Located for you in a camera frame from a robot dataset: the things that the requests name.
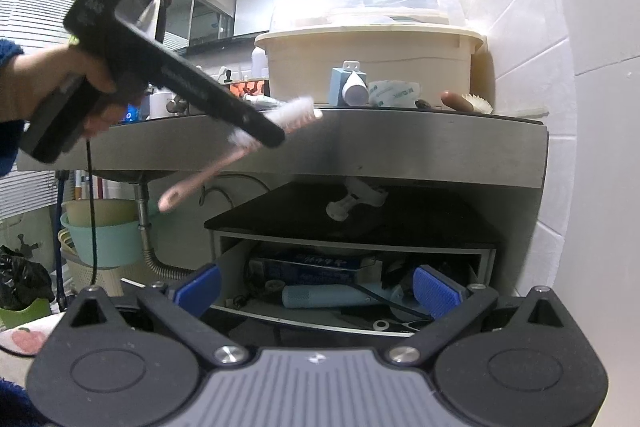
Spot clear dish rack lid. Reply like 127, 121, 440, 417
269, 0, 467, 34

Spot white mug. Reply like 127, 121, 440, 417
149, 90, 177, 120

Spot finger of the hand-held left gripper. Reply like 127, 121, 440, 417
199, 78, 287, 150

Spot black desktop counter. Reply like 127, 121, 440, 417
16, 103, 549, 188

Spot black scissors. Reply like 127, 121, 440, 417
340, 306, 432, 334

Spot person's left hand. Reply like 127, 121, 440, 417
0, 44, 127, 140

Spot peach print cloth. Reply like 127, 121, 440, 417
0, 314, 67, 359

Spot green bin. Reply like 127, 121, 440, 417
0, 299, 52, 329

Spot white plastic hook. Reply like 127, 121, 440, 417
325, 176, 389, 222

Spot white toothpaste tube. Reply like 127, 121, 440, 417
239, 94, 282, 108

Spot light blue cylinder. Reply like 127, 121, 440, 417
281, 284, 397, 309

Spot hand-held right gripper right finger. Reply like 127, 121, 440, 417
383, 264, 585, 369

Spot metal drain hose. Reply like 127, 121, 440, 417
134, 181, 202, 284

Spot blue pole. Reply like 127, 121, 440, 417
54, 171, 69, 309

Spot black drawer cabinet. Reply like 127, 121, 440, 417
203, 183, 504, 339

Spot light blue box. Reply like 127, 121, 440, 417
329, 60, 369, 106

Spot person's left forearm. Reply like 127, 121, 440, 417
0, 37, 26, 178

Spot green plastic basin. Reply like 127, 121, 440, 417
59, 206, 162, 269

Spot tall white bottle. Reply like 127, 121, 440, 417
251, 46, 269, 84

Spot clear tape roll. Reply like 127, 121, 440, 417
367, 79, 421, 109

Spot beige plastic basin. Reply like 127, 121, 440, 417
60, 199, 142, 229

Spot brown handled dish brush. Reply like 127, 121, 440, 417
439, 90, 496, 116

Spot blue cardboard box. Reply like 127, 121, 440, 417
248, 251, 377, 289

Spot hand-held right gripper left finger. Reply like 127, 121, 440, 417
52, 264, 251, 369

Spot black cable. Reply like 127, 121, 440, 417
84, 139, 99, 289

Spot black trash bag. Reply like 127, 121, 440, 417
0, 245, 54, 311

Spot pink bottle brush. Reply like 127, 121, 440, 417
157, 95, 325, 214

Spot beige dish rack tub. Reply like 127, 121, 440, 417
254, 27, 487, 108

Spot white plastic bottle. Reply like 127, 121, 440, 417
342, 70, 370, 106

